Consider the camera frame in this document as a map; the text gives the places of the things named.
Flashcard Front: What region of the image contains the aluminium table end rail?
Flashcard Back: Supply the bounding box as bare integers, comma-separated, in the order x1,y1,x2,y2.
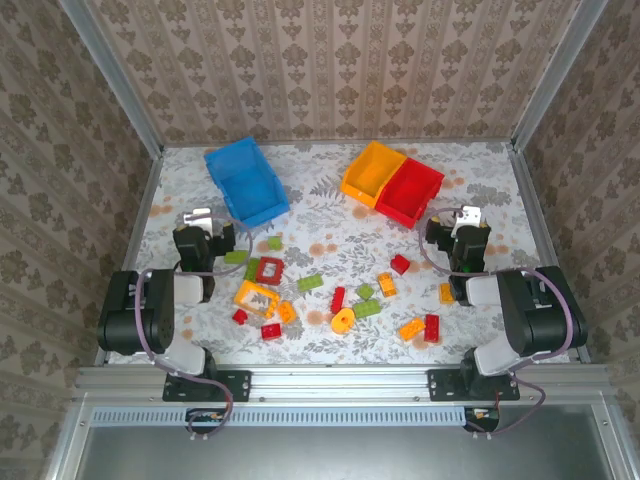
162,139,514,149

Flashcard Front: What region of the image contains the aluminium frame beam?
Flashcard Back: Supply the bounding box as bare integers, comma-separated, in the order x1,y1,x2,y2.
589,394,640,480
43,394,96,480

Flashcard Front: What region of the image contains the yellow plastic bin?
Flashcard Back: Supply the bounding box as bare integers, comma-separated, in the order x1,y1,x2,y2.
339,140,407,210

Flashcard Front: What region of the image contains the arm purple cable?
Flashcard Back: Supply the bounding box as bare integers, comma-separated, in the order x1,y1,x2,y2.
134,212,254,442
418,207,576,441

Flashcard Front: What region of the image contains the red lego frame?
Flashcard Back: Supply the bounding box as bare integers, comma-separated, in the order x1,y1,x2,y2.
255,256,285,286

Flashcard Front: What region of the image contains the orange round lego piece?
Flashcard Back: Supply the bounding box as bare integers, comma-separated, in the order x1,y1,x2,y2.
330,307,357,335

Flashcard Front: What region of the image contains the yellow lego frame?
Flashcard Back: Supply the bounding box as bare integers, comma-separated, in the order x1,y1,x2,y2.
233,279,281,320

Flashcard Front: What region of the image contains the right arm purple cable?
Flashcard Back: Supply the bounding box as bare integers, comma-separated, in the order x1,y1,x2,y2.
418,207,576,441

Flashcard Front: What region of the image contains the grey metal panel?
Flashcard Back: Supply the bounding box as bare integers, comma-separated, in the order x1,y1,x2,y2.
74,424,621,480

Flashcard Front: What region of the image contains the red plastic bin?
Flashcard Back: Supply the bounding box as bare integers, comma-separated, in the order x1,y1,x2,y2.
374,157,446,230

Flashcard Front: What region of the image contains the grey slotted cable duct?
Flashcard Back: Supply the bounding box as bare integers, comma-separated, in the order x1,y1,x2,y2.
92,405,469,427

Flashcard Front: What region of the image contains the black cable connector board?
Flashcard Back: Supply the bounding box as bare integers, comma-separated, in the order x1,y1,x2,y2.
463,406,501,434
185,407,226,435

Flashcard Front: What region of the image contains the aluminium mounting rail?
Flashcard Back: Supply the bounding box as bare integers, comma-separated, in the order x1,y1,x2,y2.
74,363,610,404

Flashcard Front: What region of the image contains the aluminium table side rail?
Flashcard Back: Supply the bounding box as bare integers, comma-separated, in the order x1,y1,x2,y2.
505,142,592,365
93,147,165,366

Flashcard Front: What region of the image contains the blue plastic bin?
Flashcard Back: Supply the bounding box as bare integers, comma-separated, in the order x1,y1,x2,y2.
203,136,291,229

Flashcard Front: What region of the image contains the aluminium frame post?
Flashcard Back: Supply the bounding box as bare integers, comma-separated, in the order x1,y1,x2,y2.
510,0,612,154
58,0,165,156

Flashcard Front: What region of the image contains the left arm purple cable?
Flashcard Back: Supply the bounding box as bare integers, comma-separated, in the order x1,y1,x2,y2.
134,212,254,442

